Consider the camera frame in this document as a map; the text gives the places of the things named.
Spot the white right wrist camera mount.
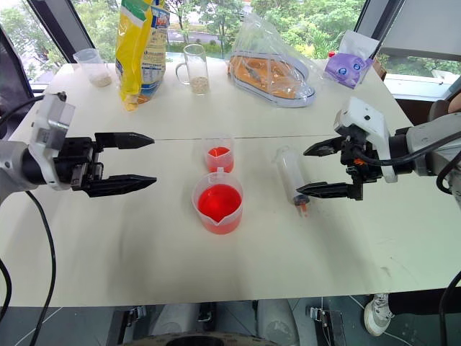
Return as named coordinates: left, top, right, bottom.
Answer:
left=334, top=96, right=398, bottom=184

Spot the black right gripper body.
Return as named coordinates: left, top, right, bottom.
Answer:
left=339, top=123, right=383, bottom=183

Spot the clear plastic syringe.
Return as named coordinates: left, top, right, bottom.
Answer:
left=274, top=145, right=311, bottom=218

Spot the dark trouser leg of bystander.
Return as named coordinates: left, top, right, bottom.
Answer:
left=388, top=287, right=449, bottom=315

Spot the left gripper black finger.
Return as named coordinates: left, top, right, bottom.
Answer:
left=94, top=131, right=156, bottom=151
left=85, top=174, right=158, bottom=198

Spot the black window frame bar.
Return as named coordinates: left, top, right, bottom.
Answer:
left=27, top=0, right=95, bottom=64
left=354, top=0, right=390, bottom=37

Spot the purple and white pouch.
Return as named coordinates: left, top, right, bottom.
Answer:
left=323, top=30, right=380, bottom=89

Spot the black arm hanging cable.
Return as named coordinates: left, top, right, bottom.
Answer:
left=434, top=149, right=461, bottom=346
left=0, top=190, right=58, bottom=346

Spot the black right arm hanging cable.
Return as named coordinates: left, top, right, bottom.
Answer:
left=434, top=149, right=461, bottom=346

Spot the yellow snack bag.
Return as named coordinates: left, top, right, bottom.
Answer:
left=115, top=0, right=171, bottom=112

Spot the small cup red liquid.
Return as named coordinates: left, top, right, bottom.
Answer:
left=203, top=134, right=236, bottom=174

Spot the black left arm hanging cable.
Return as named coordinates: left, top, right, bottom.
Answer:
left=0, top=190, right=58, bottom=346

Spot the glass mug with grains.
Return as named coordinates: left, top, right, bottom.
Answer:
left=175, top=43, right=211, bottom=96

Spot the bread in clear plastic bag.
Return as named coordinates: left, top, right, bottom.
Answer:
left=226, top=15, right=318, bottom=109

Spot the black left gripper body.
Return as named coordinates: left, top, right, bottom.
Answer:
left=53, top=136, right=106, bottom=192

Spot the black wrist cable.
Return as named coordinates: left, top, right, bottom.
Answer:
left=354, top=128, right=461, bottom=167
left=0, top=92, right=68, bottom=127

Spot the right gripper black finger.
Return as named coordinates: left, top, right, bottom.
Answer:
left=295, top=174, right=364, bottom=201
left=303, top=136, right=348, bottom=157

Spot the grey rounded robot leg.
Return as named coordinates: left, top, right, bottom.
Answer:
left=256, top=298, right=300, bottom=346
left=153, top=303, right=203, bottom=337

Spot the black panel beside table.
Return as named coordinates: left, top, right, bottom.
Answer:
left=0, top=25, right=36, bottom=140

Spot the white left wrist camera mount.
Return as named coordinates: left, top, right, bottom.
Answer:
left=29, top=92, right=76, bottom=191

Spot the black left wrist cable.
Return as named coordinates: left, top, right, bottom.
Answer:
left=0, top=92, right=68, bottom=127

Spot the plastic measuring cup with grains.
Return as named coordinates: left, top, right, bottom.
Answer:
left=72, top=48, right=114, bottom=88

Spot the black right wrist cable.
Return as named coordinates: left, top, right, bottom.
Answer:
left=354, top=128, right=461, bottom=167

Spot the beaker with red liquid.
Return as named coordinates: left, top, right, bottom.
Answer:
left=191, top=172, right=244, bottom=236

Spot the white sneaker of bystander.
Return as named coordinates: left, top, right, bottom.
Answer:
left=363, top=293, right=395, bottom=337

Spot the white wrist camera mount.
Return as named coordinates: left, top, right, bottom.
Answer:
left=29, top=92, right=76, bottom=191
left=334, top=96, right=398, bottom=184

